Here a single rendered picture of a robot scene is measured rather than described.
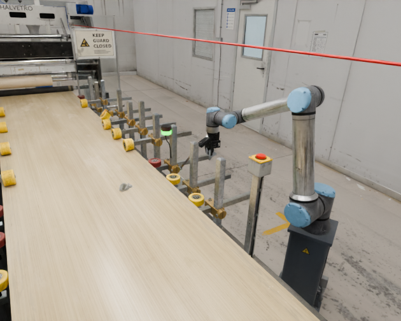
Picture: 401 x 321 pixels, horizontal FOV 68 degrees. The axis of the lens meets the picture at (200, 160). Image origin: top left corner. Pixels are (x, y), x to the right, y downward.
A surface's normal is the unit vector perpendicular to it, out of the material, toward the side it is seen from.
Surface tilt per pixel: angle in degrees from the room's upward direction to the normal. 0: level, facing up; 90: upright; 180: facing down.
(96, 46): 90
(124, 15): 90
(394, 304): 0
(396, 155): 90
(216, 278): 0
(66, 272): 0
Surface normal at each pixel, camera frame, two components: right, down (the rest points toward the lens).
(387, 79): -0.87, 0.18
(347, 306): 0.04, -0.91
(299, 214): -0.74, 0.34
